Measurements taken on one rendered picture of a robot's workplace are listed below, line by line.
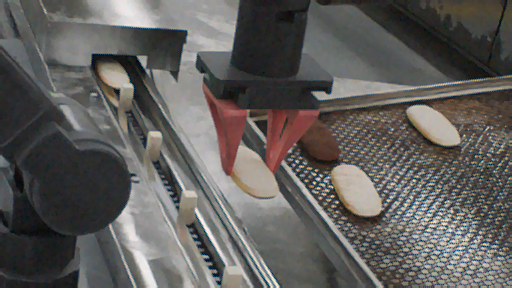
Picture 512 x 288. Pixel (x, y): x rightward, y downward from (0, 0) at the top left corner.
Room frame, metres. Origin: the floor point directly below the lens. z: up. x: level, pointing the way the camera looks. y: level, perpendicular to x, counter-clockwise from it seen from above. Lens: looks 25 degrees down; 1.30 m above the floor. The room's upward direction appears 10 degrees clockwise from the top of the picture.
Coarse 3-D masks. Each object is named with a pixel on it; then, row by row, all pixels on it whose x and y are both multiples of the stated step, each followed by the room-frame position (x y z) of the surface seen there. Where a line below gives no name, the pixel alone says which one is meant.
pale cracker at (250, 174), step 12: (240, 156) 0.82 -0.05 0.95; (252, 156) 0.83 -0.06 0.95; (240, 168) 0.80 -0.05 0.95; (252, 168) 0.80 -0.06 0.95; (264, 168) 0.81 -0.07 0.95; (240, 180) 0.78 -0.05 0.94; (252, 180) 0.78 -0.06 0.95; (264, 180) 0.78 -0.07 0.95; (252, 192) 0.77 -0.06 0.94; (264, 192) 0.77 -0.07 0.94; (276, 192) 0.77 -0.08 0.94
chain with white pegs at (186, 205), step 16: (128, 96) 1.15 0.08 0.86; (128, 112) 1.15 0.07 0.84; (144, 144) 1.06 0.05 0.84; (160, 144) 1.02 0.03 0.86; (160, 176) 0.98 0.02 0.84; (176, 192) 0.95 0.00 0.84; (192, 192) 0.90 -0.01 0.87; (192, 208) 0.89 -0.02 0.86; (192, 224) 0.89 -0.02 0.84; (208, 256) 0.83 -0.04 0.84; (224, 272) 0.76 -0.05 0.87; (240, 272) 0.76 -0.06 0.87
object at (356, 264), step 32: (352, 96) 1.10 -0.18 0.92; (384, 96) 1.12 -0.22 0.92; (416, 96) 1.13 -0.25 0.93; (448, 96) 1.13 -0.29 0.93; (480, 96) 1.14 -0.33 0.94; (256, 128) 1.03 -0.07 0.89; (352, 128) 1.05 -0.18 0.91; (416, 128) 1.05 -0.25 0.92; (480, 128) 1.05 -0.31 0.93; (352, 160) 0.97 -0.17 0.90; (320, 192) 0.90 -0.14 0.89; (384, 192) 0.90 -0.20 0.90; (480, 192) 0.91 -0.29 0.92; (320, 224) 0.83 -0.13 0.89; (384, 224) 0.84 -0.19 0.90; (416, 224) 0.84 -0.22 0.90; (480, 224) 0.85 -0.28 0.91; (352, 256) 0.77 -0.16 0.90; (416, 256) 0.79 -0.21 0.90; (480, 256) 0.79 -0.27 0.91
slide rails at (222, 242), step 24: (96, 72) 1.24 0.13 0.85; (144, 96) 1.18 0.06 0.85; (120, 120) 1.09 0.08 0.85; (144, 120) 1.10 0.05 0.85; (168, 144) 1.05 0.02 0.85; (144, 168) 0.97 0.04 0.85; (168, 192) 0.93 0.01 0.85; (168, 216) 0.88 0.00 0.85; (216, 216) 0.89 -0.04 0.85; (192, 240) 0.84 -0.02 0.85; (216, 240) 0.84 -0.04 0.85; (192, 264) 0.79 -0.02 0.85; (240, 264) 0.81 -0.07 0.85
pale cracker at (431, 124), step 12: (420, 108) 1.08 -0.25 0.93; (420, 120) 1.05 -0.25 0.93; (432, 120) 1.05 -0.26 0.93; (444, 120) 1.05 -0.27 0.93; (420, 132) 1.04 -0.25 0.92; (432, 132) 1.02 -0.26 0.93; (444, 132) 1.02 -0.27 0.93; (456, 132) 1.02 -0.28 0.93; (444, 144) 1.00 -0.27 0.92; (456, 144) 1.00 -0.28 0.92
